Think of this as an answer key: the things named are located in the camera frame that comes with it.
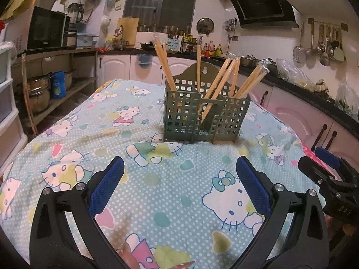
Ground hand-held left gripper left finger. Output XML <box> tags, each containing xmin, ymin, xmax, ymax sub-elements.
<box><xmin>29</xmin><ymin>155</ymin><xmax>125</xmax><ymax>269</ymax></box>

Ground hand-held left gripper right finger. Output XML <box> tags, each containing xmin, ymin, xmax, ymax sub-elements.
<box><xmin>234</xmin><ymin>156</ymin><xmax>330</xmax><ymax>269</ymax></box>

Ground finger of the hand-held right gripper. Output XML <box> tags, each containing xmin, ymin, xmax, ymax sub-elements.
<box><xmin>314</xmin><ymin>146</ymin><xmax>353</xmax><ymax>176</ymax></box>
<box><xmin>298</xmin><ymin>157</ymin><xmax>341</xmax><ymax>191</ymax></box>

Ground grey plastic utensil basket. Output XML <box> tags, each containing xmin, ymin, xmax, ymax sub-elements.
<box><xmin>163</xmin><ymin>62</ymin><xmax>251</xmax><ymax>144</ymax></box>

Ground bunch of bamboo chopsticks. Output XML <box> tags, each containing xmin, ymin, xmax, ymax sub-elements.
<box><xmin>153</xmin><ymin>32</ymin><xmax>271</xmax><ymax>124</ymax></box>

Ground row of hanging kitchen utensils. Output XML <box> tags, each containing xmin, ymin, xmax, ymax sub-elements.
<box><xmin>301</xmin><ymin>18</ymin><xmax>348</xmax><ymax>66</ymax></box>

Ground person's right hand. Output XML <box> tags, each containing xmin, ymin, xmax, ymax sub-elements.
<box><xmin>325</xmin><ymin>215</ymin><xmax>358</xmax><ymax>244</ymax></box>

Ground cartoon cat printed blanket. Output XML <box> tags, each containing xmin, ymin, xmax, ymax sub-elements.
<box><xmin>0</xmin><ymin>78</ymin><xmax>323</xmax><ymax>269</ymax></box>

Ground white plastic bag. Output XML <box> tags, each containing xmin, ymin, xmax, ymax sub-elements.
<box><xmin>335</xmin><ymin>81</ymin><xmax>359</xmax><ymax>113</ymax></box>

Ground clear plastic bag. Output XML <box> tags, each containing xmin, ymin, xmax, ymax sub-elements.
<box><xmin>276</xmin><ymin>58</ymin><xmax>316</xmax><ymax>91</ymax></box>

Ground mesh strainer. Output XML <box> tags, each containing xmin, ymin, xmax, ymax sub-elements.
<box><xmin>293</xmin><ymin>22</ymin><xmax>306</xmax><ymax>63</ymax></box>

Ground blue canister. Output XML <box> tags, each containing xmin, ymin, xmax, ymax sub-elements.
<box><xmin>50</xmin><ymin>71</ymin><xmax>66</xmax><ymax>99</ymax></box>

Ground wooden stick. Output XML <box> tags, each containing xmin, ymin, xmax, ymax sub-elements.
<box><xmin>21</xmin><ymin>54</ymin><xmax>39</xmax><ymax>136</ymax></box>

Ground lidded steel pot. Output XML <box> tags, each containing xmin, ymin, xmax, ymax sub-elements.
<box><xmin>240</xmin><ymin>54</ymin><xmax>260</xmax><ymax>68</ymax></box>

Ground blue hanging bin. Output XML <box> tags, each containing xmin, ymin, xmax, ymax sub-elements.
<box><xmin>137</xmin><ymin>53</ymin><xmax>152</xmax><ymax>68</ymax></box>

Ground white plastic drawer unit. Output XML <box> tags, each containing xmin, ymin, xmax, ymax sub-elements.
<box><xmin>0</xmin><ymin>42</ymin><xmax>27</xmax><ymax>171</ymax></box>

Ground row of condiment bottles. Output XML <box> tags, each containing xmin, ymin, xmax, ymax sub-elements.
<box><xmin>202</xmin><ymin>42</ymin><xmax>225</xmax><ymax>56</ymax></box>

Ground wooden shelf rack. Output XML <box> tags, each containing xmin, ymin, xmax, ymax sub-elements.
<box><xmin>15</xmin><ymin>46</ymin><xmax>99</xmax><ymax>135</ymax></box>

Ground light blue plastic box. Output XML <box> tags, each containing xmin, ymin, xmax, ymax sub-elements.
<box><xmin>76</xmin><ymin>32</ymin><xmax>100</xmax><ymax>48</ymax></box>

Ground white rectangular box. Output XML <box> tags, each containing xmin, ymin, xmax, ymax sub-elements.
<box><xmin>136</xmin><ymin>31</ymin><xmax>169</xmax><ymax>48</ymax></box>

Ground blue white knife block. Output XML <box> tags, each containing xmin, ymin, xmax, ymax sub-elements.
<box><xmin>167</xmin><ymin>36</ymin><xmax>183</xmax><ymax>52</ymax></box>

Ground wooden cutting board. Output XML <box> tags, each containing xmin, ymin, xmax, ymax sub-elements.
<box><xmin>116</xmin><ymin>17</ymin><xmax>139</xmax><ymax>45</ymax></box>

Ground small hanging metal tools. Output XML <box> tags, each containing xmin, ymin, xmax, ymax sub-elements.
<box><xmin>224</xmin><ymin>17</ymin><xmax>237</xmax><ymax>33</ymax></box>

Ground dark hanging pot lid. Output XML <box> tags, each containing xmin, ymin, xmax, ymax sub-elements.
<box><xmin>196</xmin><ymin>17</ymin><xmax>215</xmax><ymax>34</ymax></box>

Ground row of glass jars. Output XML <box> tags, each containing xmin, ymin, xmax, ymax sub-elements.
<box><xmin>137</xmin><ymin>24</ymin><xmax>197</xmax><ymax>35</ymax></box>

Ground black range hood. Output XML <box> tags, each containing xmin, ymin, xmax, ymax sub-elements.
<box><xmin>224</xmin><ymin>0</ymin><xmax>298</xmax><ymax>29</ymax></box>

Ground black microwave oven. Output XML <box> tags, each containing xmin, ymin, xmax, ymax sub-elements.
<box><xmin>26</xmin><ymin>6</ymin><xmax>70</xmax><ymax>51</ymax></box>

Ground black blender jug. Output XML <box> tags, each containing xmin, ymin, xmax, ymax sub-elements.
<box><xmin>67</xmin><ymin>3</ymin><xmax>85</xmax><ymax>24</ymax></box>

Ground dark framed window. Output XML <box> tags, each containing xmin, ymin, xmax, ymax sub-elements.
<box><xmin>123</xmin><ymin>0</ymin><xmax>199</xmax><ymax>31</ymax></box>

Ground cardboard box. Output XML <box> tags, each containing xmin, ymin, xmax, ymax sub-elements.
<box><xmin>25</xmin><ymin>0</ymin><xmax>58</xmax><ymax>10</ymax></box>

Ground round wooden board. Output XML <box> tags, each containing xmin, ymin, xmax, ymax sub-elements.
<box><xmin>0</xmin><ymin>0</ymin><xmax>30</xmax><ymax>21</ymax></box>

